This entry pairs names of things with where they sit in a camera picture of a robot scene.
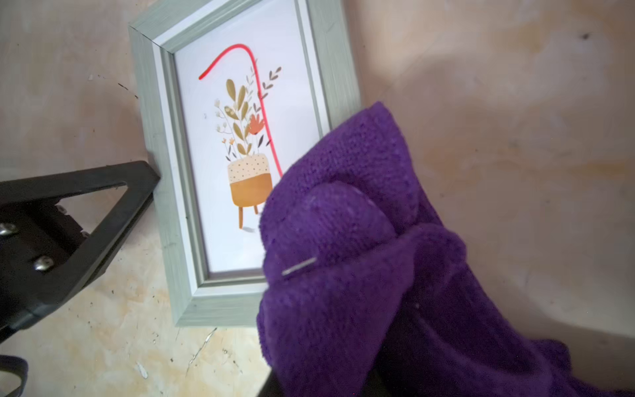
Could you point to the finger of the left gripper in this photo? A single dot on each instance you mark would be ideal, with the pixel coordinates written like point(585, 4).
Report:
point(46, 256)

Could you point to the green picture frame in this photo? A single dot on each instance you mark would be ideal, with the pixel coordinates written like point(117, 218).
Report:
point(232, 93)

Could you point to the purple cloth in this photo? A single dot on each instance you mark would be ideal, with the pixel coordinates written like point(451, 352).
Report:
point(370, 295)

